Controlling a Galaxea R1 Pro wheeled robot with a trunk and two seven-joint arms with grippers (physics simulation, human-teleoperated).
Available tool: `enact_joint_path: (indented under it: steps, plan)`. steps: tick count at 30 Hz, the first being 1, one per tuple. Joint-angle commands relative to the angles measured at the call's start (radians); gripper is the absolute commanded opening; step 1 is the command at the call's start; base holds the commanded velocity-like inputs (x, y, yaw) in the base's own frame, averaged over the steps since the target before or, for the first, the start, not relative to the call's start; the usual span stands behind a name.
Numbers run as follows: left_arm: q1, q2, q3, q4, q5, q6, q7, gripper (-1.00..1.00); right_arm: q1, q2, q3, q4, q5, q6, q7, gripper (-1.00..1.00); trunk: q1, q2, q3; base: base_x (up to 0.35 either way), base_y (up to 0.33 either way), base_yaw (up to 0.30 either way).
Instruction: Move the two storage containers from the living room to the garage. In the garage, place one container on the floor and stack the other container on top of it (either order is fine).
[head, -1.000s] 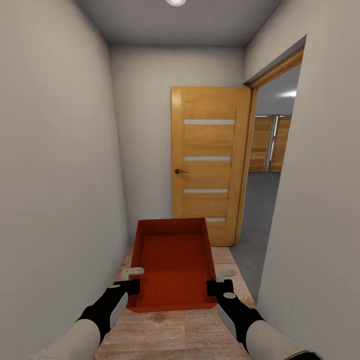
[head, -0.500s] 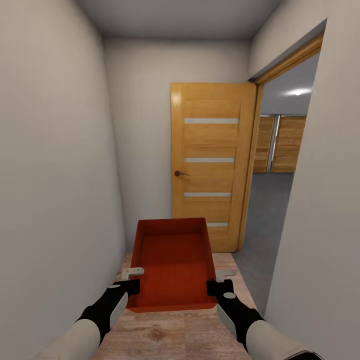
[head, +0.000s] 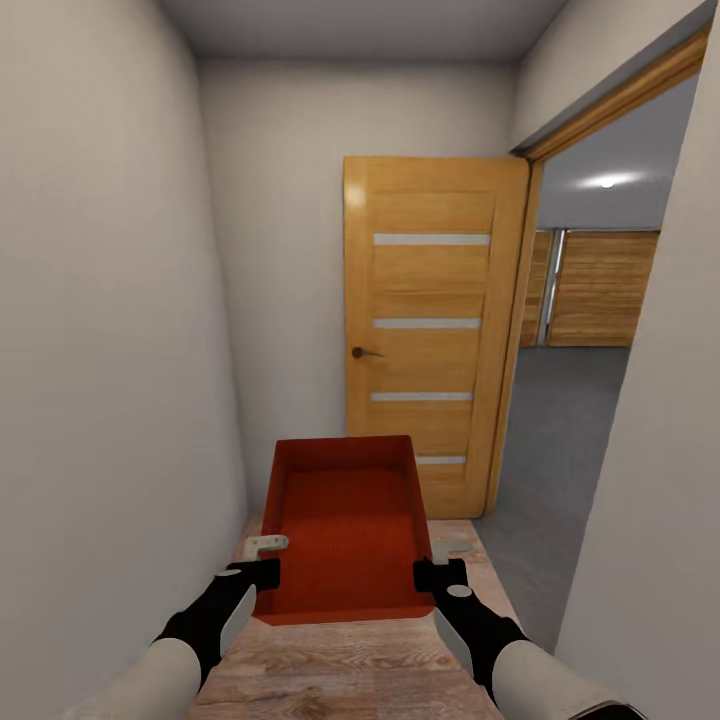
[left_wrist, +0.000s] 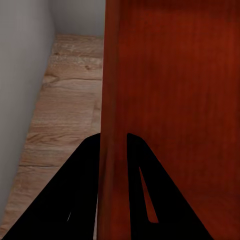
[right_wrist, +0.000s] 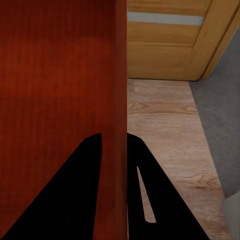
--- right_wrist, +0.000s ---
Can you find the door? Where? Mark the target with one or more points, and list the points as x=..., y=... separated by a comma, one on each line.
x=178, y=39

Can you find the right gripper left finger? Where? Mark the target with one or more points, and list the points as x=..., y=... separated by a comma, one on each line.
x=65, y=208

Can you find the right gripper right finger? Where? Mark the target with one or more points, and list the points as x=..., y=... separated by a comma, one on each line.
x=174, y=219

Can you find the storage box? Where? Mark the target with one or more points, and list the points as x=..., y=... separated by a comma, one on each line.
x=63, y=78

